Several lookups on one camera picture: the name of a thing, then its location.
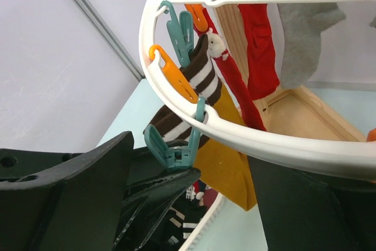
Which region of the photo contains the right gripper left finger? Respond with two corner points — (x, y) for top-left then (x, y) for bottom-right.
(1, 131), (134, 250)

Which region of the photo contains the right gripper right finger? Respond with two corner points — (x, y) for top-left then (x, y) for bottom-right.
(248, 156), (375, 251)

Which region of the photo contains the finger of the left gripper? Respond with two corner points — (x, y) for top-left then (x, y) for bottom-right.
(113, 168), (201, 250)

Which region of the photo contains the teal clip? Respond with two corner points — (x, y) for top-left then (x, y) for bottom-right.
(143, 105), (209, 170)
(160, 0), (194, 68)

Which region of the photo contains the white round clip hanger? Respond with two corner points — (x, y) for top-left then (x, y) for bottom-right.
(138, 0), (376, 183)

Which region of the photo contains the mustard brown striped sock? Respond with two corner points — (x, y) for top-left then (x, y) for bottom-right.
(143, 83), (258, 212)

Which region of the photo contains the pile of dark socks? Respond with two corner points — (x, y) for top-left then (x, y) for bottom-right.
(142, 180), (218, 251)

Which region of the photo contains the orange clip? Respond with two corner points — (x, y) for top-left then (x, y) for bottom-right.
(184, 4), (209, 32)
(367, 128), (376, 142)

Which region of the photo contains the yellow clip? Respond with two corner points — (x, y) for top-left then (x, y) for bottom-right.
(149, 44), (199, 103)

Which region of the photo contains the teal clip behind sock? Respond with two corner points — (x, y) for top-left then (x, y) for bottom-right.
(160, 0), (194, 68)

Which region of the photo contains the orange clip far left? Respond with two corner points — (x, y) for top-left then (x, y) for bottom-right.
(184, 4), (209, 32)

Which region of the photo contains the white laundry basket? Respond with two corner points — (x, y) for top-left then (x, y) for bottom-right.
(179, 193), (227, 251)

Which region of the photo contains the red patterned sock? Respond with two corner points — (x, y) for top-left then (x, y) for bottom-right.
(194, 7), (266, 131)

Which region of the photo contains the grey striped sock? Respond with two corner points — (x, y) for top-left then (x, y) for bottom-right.
(278, 2), (346, 89)

